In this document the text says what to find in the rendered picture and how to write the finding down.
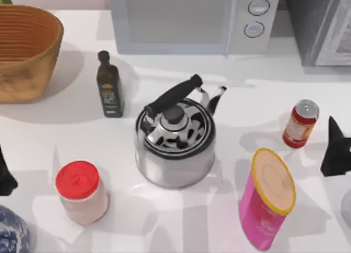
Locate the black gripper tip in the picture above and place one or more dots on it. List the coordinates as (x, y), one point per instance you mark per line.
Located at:
(5, 179)
(337, 154)

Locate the microwave oven door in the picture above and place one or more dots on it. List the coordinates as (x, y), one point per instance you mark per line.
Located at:
(175, 19)

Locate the red can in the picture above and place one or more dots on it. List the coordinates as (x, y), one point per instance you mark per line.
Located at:
(300, 126)

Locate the pale microwave oven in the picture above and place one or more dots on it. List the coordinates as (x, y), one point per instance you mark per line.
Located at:
(255, 45)

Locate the grey cabinet door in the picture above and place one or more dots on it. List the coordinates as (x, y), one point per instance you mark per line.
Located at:
(336, 36)

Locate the jar with red lid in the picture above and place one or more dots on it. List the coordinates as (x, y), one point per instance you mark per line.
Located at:
(82, 198)

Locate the round microwave knob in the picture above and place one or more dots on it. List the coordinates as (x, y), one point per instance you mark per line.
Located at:
(259, 6)
(254, 30)

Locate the pink canister with yellow rim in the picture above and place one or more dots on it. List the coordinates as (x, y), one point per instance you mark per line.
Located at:
(263, 209)

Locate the dark olive oil bottle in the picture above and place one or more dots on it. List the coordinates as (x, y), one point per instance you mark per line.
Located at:
(109, 91)

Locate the brown woven basket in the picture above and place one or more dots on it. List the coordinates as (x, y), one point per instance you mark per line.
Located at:
(26, 72)

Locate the grey cabinet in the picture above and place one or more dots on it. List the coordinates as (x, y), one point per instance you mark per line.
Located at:
(304, 25)

